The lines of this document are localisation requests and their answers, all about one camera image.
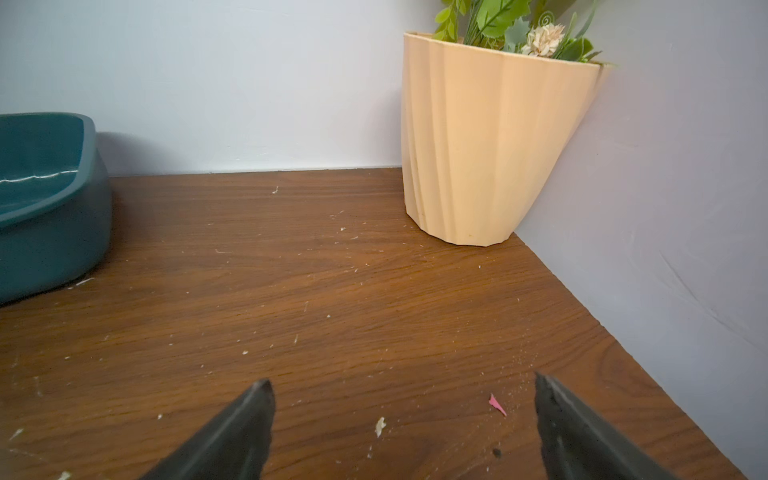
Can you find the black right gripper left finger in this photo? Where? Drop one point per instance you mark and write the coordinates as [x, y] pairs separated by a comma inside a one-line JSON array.
[[235, 444]]

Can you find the teal plastic storage box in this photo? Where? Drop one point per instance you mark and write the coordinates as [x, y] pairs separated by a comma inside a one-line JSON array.
[[56, 202]]

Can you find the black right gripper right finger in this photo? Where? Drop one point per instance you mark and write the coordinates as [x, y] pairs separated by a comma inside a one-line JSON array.
[[577, 443]]

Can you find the artificial green flowering plant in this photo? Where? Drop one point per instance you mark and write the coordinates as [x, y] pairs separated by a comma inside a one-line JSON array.
[[525, 27]]

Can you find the beige ribbed flower pot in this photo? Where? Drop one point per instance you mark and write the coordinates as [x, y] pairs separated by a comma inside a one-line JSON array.
[[481, 131]]

